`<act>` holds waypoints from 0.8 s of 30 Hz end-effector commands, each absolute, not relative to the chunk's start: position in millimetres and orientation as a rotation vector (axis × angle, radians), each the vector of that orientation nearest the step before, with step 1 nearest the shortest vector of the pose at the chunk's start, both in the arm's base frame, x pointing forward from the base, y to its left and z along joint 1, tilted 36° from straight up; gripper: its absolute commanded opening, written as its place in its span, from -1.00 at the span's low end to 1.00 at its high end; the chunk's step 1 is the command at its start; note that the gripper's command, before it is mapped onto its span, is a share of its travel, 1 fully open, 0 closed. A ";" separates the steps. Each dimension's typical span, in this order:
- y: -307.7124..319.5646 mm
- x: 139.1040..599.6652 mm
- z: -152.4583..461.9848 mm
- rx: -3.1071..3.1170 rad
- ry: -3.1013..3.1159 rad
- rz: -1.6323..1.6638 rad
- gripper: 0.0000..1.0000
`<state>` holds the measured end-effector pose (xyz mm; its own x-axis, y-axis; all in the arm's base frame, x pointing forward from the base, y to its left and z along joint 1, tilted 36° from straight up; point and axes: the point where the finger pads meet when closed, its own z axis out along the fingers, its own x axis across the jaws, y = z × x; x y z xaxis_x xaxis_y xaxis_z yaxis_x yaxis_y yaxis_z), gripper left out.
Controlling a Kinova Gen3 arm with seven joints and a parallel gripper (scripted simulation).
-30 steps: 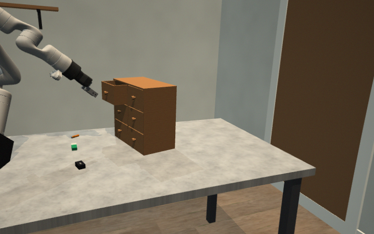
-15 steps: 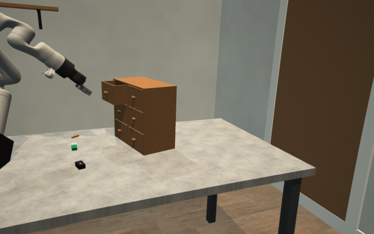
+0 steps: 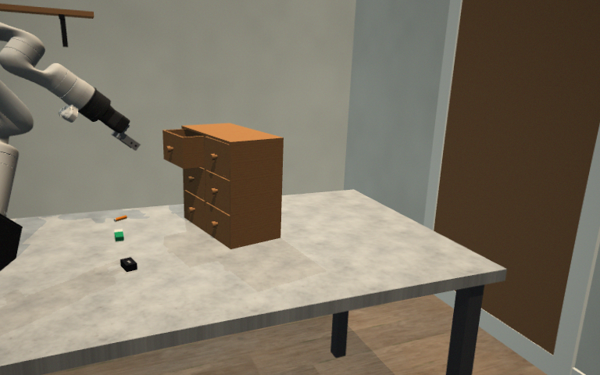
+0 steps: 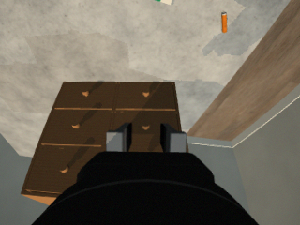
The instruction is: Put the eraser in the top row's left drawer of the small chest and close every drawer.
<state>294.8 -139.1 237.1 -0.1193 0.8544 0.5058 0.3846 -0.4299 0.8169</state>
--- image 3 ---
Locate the brown wooden drawer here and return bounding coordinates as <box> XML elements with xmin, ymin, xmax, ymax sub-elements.
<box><xmin>205</xmin><ymin>170</ymin><xmax>230</xmax><ymax>213</ymax></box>
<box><xmin>206</xmin><ymin>203</ymin><xmax>230</xmax><ymax>247</ymax></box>
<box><xmin>205</xmin><ymin>137</ymin><xmax>230</xmax><ymax>178</ymax></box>
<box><xmin>162</xmin><ymin>129</ymin><xmax>204</xmax><ymax>169</ymax></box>
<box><xmin>184</xmin><ymin>167</ymin><xmax>205</xmax><ymax>198</ymax></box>
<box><xmin>184</xmin><ymin>191</ymin><xmax>205</xmax><ymax>230</ymax></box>

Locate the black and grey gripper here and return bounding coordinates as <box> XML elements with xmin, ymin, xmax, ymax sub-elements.
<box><xmin>59</xmin><ymin>77</ymin><xmax>140</xmax><ymax>150</ymax></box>

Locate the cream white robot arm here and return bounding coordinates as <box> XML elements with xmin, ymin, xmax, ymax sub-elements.
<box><xmin>0</xmin><ymin>23</ymin><xmax>77</xmax><ymax>216</ymax></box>

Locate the brown chest of drawers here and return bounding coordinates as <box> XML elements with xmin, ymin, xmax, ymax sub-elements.
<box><xmin>181</xmin><ymin>123</ymin><xmax>284</xmax><ymax>249</ymax></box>

